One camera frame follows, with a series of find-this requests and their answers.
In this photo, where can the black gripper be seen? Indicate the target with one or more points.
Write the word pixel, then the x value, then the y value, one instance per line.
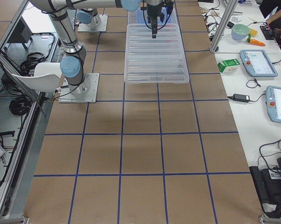
pixel 152 10

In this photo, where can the clear plastic box lid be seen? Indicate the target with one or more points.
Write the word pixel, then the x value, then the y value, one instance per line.
pixel 155 60

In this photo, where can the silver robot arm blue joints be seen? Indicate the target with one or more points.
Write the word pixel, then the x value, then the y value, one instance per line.
pixel 57 9

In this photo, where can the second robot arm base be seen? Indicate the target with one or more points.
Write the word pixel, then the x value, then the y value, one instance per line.
pixel 89 17

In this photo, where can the green and blue bowls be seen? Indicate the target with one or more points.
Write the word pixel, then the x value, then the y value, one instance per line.
pixel 240 31

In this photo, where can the green white carton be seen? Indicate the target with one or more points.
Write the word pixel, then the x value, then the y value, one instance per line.
pixel 230 65

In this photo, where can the toy carrot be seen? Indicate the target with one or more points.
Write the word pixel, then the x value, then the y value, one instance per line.
pixel 254 41

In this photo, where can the yellow toy corn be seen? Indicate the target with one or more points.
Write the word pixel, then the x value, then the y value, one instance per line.
pixel 253 32

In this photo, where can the upper teach pendant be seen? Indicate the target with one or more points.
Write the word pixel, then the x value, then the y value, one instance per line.
pixel 257 63

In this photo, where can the teach pendant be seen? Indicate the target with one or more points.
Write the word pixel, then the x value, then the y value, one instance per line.
pixel 273 102
pixel 257 63

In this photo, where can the black power adapter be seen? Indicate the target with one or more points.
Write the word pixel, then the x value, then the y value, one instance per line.
pixel 240 98

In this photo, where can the white plastic chair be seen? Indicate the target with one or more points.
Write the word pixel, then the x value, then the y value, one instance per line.
pixel 45 79

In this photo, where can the lower teach pendant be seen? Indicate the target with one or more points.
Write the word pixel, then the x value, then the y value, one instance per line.
pixel 273 102

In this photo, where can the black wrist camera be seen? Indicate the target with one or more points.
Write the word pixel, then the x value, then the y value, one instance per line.
pixel 168 4

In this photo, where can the aluminium frame post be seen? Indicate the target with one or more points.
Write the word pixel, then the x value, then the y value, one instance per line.
pixel 222 25

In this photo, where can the aluminium frame rail left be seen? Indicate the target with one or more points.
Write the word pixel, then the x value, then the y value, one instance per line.
pixel 13 129

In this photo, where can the black cable bundle floor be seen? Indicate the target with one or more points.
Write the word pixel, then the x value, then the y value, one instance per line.
pixel 20 105

